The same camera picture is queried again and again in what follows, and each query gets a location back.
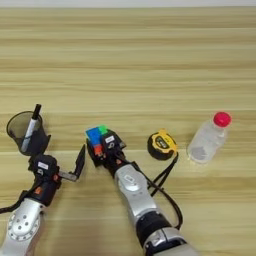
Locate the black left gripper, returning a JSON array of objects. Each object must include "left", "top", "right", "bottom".
[{"left": 29, "top": 132, "right": 87, "bottom": 208}]

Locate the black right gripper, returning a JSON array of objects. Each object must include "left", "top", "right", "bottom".
[{"left": 85, "top": 131, "right": 135, "bottom": 178}]

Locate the colourful puzzle cube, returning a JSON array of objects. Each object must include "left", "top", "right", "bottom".
[{"left": 85, "top": 124, "right": 110, "bottom": 156}]

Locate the black and white marker pen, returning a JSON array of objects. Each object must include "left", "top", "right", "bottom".
[{"left": 20, "top": 103, "right": 43, "bottom": 152}]

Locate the black mesh pen cup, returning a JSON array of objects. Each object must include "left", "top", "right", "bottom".
[{"left": 5, "top": 110, "right": 52, "bottom": 157}]

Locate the clear bottle with red cap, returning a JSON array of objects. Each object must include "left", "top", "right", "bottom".
[{"left": 186, "top": 111, "right": 233, "bottom": 165}]

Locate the right gripper labelled black box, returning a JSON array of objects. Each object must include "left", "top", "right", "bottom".
[{"left": 101, "top": 131, "right": 122, "bottom": 152}]

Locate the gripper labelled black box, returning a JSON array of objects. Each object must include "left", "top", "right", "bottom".
[
  {"left": 101, "top": 131, "right": 122, "bottom": 152},
  {"left": 31, "top": 153, "right": 59, "bottom": 178}
]

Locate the left gripper labelled black box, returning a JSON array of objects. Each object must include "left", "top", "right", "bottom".
[{"left": 31, "top": 153, "right": 59, "bottom": 178}]

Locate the yellow black tape measure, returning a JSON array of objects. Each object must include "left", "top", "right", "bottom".
[{"left": 146, "top": 129, "right": 180, "bottom": 198}]

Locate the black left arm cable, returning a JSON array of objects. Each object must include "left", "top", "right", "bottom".
[{"left": 0, "top": 189, "right": 35, "bottom": 215}]

